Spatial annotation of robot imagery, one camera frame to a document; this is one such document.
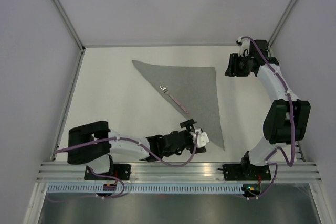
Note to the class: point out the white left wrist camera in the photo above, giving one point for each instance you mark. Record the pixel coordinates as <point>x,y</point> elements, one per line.
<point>199,137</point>

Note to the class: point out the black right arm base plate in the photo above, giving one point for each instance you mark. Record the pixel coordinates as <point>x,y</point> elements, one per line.
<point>236,172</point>

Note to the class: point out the aluminium front rail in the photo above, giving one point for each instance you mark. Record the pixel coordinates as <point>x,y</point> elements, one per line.
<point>194,172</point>

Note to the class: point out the grey cloth napkin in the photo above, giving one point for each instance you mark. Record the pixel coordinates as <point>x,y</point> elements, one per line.
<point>195,88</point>

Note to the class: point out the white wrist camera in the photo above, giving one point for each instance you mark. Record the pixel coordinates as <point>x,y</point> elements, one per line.
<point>199,137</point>
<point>244,46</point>

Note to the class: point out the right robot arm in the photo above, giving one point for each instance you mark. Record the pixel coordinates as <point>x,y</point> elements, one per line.
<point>287,118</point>

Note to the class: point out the white slotted cable duct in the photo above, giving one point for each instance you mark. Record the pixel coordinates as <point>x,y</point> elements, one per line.
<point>146,188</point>

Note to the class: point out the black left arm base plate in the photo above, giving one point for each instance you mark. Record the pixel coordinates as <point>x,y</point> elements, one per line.
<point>120,171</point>

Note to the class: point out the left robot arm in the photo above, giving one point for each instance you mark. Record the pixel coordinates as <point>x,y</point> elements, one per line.
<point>95,143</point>

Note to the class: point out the pink handled metal fork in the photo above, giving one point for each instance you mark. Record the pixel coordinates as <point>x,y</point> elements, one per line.
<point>166,91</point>

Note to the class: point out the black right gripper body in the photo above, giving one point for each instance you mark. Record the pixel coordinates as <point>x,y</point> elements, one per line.
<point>242,64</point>

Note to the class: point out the left aluminium frame post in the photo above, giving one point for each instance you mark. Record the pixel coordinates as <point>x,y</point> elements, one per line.
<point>68,24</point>

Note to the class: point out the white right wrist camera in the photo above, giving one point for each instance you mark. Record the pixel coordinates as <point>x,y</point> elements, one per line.
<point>244,46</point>

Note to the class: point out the aluminium frame post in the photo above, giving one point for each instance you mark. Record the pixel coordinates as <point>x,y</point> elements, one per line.
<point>68,24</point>
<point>281,22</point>

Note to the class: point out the right aluminium frame post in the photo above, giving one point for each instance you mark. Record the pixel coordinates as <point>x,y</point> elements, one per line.
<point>281,22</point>

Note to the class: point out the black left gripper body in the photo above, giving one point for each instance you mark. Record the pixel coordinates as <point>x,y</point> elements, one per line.
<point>188,145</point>

